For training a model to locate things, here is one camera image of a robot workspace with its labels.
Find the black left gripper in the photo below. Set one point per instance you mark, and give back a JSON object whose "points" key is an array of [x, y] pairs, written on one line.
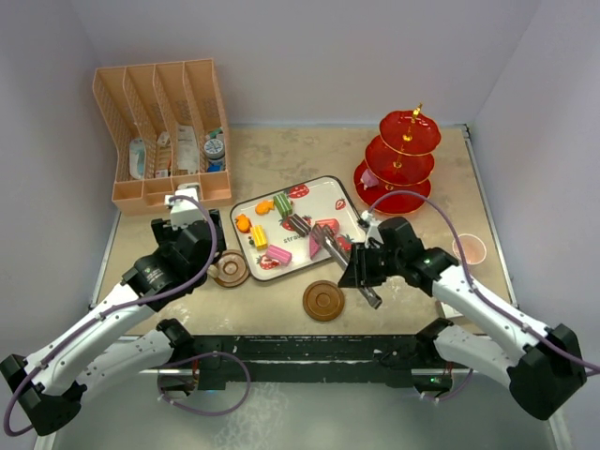
{"points": [[165, 234]]}

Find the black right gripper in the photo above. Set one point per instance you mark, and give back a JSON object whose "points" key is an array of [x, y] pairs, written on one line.
{"points": [[358, 269]]}

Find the coral toy cake slice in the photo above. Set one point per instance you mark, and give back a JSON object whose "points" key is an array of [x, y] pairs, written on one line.
{"points": [[331, 223]]}

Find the metal serving tongs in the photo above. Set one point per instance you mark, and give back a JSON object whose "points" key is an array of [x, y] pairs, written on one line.
{"points": [[325, 237]]}

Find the purple fuzzy sweet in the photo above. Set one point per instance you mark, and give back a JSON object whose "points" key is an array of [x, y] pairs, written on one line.
{"points": [[369, 179]]}

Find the brown toy cake slice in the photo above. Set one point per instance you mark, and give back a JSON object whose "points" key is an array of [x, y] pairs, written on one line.
{"points": [[299, 225]]}

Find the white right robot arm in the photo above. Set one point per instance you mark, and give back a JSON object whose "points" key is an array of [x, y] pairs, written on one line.
{"points": [[539, 365]]}

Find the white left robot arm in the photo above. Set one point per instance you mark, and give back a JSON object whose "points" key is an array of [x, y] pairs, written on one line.
{"points": [[52, 384]]}

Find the orange fish cake left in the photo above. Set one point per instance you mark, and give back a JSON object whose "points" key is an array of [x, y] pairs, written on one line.
{"points": [[243, 223]]}

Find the orange fish cake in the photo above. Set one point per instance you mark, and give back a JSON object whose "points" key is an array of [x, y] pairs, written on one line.
{"points": [[243, 223], [264, 207]]}

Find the yellow toy cake slice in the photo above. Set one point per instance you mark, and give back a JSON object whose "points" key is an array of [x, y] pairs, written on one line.
{"points": [[259, 238]]}

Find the orange fish cake upper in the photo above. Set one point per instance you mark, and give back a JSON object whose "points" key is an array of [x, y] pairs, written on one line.
{"points": [[264, 207]]}

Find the brown coaster by mug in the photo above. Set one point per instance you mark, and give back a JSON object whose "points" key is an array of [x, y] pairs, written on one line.
{"points": [[231, 269]]}

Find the beige ceramic mug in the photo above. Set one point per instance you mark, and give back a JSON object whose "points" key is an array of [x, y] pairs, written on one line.
{"points": [[213, 271]]}

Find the white sachet packet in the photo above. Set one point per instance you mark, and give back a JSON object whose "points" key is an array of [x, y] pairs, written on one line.
{"points": [[188, 157]]}

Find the white strawberry tray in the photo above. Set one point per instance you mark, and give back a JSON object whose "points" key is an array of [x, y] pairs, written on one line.
{"points": [[273, 229]]}

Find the blue white round tin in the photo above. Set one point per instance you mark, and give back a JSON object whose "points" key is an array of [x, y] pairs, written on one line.
{"points": [[214, 149]]}

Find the green toy cake slice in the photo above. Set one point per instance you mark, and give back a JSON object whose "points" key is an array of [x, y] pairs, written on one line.
{"points": [[283, 204]]}

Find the white red card box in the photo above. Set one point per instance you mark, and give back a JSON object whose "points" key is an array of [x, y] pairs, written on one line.
{"points": [[449, 313]]}

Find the clear plastic cup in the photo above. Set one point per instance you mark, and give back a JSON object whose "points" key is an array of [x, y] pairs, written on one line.
{"points": [[470, 249]]}

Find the red three-tier stand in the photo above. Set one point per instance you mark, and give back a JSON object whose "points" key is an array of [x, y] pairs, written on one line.
{"points": [[401, 156]]}

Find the small boxed packets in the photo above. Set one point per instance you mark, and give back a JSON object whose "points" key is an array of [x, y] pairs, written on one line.
{"points": [[163, 156]]}

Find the pink toy cake slice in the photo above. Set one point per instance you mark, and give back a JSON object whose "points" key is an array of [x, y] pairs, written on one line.
{"points": [[279, 254]]}

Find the brown coaster centre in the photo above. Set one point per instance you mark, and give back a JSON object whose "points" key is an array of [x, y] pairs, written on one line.
{"points": [[323, 301]]}

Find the blue white pouch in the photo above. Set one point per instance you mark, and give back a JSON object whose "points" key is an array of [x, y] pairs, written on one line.
{"points": [[136, 158]]}

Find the pink desk organizer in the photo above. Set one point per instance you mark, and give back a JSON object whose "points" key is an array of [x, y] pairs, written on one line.
{"points": [[169, 127]]}

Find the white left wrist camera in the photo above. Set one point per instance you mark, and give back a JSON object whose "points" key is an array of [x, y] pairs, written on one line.
{"points": [[183, 208]]}

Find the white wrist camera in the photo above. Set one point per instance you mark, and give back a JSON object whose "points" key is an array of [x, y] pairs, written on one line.
{"points": [[183, 208], [369, 224]]}

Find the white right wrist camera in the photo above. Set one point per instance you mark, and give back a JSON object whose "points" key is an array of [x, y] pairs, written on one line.
{"points": [[369, 224]]}

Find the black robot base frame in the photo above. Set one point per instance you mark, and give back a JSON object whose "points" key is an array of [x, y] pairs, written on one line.
{"points": [[397, 361]]}

